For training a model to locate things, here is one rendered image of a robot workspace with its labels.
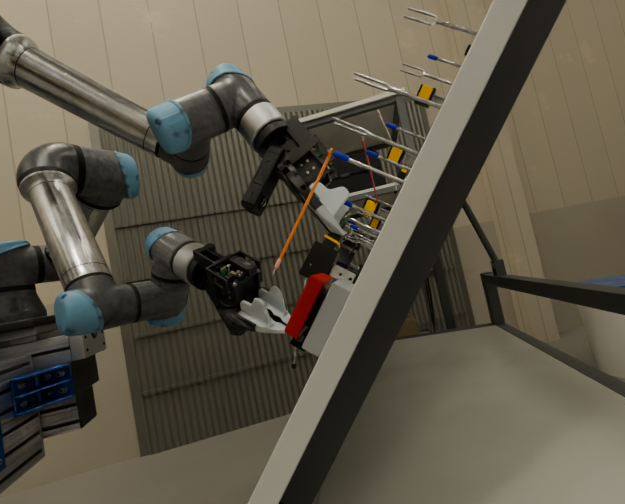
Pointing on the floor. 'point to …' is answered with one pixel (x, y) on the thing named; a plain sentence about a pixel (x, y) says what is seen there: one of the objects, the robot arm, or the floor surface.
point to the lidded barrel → (618, 333)
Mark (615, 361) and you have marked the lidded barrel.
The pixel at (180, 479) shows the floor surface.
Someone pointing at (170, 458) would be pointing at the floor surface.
